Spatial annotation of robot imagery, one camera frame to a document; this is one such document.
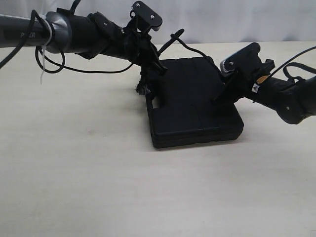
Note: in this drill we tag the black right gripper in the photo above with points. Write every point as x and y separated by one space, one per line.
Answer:
249 79

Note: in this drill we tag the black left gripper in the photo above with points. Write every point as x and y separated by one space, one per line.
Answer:
131 43

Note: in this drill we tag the black plastic carrying case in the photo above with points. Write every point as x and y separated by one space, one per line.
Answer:
183 112

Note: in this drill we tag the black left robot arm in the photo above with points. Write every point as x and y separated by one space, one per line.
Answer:
62 31

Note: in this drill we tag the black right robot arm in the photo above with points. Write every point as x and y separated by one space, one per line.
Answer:
292 101

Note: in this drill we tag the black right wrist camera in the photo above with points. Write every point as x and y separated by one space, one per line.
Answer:
243 58

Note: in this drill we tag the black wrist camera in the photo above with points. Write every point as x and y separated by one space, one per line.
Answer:
146 18
243 58

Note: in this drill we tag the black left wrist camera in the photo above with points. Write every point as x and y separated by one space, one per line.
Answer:
146 18

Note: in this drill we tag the white cable tie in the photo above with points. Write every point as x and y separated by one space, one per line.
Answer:
43 17

